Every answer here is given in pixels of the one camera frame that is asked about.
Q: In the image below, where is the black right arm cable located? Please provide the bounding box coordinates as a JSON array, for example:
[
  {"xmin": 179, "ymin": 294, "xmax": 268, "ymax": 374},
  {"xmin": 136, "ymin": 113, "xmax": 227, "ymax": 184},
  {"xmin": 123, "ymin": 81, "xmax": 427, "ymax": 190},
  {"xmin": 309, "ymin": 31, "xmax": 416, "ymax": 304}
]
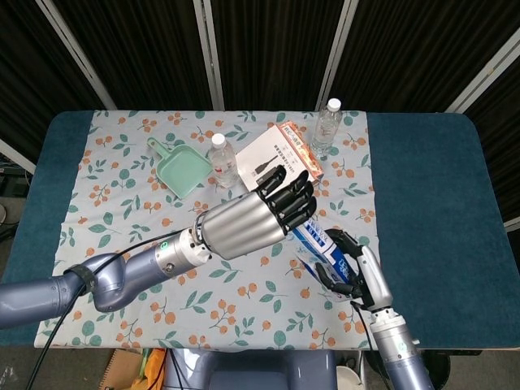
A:
[{"xmin": 351, "ymin": 299, "xmax": 391, "ymax": 390}]

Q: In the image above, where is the white partition frame post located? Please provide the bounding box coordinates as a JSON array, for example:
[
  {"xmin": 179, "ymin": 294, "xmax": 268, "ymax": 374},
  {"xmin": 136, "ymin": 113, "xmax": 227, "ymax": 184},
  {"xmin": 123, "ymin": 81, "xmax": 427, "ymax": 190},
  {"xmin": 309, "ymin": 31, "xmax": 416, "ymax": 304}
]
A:
[
  {"xmin": 35, "ymin": 0, "xmax": 118, "ymax": 111},
  {"xmin": 314, "ymin": 0, "xmax": 359, "ymax": 111},
  {"xmin": 446, "ymin": 40, "xmax": 520, "ymax": 114},
  {"xmin": 193, "ymin": 0, "xmax": 227, "ymax": 111}
]

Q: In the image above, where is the white cup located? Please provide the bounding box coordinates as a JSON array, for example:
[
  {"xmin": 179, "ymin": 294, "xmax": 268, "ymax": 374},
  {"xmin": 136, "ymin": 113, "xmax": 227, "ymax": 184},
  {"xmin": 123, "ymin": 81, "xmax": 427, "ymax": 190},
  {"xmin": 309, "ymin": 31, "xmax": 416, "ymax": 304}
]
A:
[{"xmin": 335, "ymin": 365, "xmax": 363, "ymax": 388}]

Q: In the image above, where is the mint green plastic dustpan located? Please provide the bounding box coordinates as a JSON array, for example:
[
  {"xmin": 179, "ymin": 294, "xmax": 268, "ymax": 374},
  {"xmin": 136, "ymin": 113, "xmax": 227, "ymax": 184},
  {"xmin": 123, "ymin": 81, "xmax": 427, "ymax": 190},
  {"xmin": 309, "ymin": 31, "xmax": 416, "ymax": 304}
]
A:
[{"xmin": 146, "ymin": 136, "xmax": 215, "ymax": 201}]

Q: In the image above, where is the blue white toothpaste box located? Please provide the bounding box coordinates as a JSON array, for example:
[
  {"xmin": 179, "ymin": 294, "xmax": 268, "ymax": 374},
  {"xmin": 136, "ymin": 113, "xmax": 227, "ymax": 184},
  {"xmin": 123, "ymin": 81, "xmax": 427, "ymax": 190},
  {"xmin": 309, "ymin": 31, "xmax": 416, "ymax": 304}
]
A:
[{"xmin": 291, "ymin": 219, "xmax": 361, "ymax": 301}]

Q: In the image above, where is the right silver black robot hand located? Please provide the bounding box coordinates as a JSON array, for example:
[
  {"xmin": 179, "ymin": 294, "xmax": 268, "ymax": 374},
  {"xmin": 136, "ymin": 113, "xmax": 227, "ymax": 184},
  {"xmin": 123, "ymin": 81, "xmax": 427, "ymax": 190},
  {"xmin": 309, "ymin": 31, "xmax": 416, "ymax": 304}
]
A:
[{"xmin": 314, "ymin": 227, "xmax": 394, "ymax": 312}]

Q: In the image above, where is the water bottle with white label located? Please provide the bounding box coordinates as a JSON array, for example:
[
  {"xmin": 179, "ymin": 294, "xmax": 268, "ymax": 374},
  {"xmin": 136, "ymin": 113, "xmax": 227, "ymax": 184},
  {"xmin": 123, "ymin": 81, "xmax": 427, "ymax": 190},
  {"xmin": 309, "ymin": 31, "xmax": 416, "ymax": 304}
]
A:
[{"xmin": 310, "ymin": 97, "xmax": 341, "ymax": 158}]

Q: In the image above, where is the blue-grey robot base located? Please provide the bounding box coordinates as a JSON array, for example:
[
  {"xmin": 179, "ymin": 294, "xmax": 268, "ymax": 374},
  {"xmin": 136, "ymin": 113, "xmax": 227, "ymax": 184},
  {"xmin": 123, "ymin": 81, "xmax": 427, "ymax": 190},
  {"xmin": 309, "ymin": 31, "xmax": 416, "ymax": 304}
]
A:
[{"xmin": 164, "ymin": 348, "xmax": 338, "ymax": 390}]

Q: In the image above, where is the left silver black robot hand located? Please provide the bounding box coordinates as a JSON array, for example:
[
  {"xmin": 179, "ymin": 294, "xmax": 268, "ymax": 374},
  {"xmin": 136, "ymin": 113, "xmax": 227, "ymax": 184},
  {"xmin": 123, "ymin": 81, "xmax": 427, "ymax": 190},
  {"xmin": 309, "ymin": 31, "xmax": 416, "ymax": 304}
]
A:
[{"xmin": 193, "ymin": 165, "xmax": 319, "ymax": 261}]

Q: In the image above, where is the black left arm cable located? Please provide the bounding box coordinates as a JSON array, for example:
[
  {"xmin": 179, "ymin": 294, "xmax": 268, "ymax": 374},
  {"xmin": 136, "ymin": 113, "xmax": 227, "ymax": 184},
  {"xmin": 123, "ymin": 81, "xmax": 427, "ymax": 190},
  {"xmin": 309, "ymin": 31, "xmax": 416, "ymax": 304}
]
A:
[{"xmin": 26, "ymin": 239, "xmax": 171, "ymax": 390}]

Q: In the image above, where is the white cable product box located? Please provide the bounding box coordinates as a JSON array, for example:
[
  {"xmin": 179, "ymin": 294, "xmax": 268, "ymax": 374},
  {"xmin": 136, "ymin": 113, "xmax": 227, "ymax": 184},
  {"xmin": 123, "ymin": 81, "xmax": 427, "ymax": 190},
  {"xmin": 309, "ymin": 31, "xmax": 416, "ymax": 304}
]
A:
[{"xmin": 235, "ymin": 124, "xmax": 322, "ymax": 192}]

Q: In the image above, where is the water bottle with red label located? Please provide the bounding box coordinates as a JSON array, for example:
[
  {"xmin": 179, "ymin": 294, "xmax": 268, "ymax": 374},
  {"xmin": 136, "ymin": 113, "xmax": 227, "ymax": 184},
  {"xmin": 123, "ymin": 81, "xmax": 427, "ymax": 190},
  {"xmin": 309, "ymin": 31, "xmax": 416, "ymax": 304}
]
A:
[{"xmin": 210, "ymin": 132, "xmax": 239, "ymax": 189}]

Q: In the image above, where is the orange plastic bag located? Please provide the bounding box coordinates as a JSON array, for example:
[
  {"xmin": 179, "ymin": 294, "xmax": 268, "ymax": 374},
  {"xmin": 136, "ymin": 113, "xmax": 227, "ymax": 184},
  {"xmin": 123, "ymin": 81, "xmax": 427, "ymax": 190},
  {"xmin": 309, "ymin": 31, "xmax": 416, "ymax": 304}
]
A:
[{"xmin": 140, "ymin": 348, "xmax": 167, "ymax": 390}]

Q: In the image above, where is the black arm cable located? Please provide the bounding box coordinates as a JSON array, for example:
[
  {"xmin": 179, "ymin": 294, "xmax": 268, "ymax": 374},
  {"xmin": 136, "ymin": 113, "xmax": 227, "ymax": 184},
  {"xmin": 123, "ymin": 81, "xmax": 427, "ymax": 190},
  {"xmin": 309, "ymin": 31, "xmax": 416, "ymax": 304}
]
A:
[
  {"xmin": 26, "ymin": 239, "xmax": 171, "ymax": 390},
  {"xmin": 351, "ymin": 299, "xmax": 391, "ymax": 390}
]

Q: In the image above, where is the colourful printed carton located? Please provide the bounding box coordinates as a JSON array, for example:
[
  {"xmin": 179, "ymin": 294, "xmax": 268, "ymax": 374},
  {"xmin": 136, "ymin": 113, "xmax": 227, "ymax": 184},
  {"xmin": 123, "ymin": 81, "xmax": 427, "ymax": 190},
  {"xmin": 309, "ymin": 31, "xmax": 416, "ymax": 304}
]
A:
[{"xmin": 279, "ymin": 120, "xmax": 325, "ymax": 182}]

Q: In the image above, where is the floral leaf print tablecloth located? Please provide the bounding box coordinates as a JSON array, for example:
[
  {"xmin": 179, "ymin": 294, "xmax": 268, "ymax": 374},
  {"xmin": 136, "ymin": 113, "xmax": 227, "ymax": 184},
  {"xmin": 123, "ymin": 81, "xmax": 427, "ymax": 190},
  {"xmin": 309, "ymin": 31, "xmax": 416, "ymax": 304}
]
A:
[{"xmin": 34, "ymin": 108, "xmax": 387, "ymax": 351}]

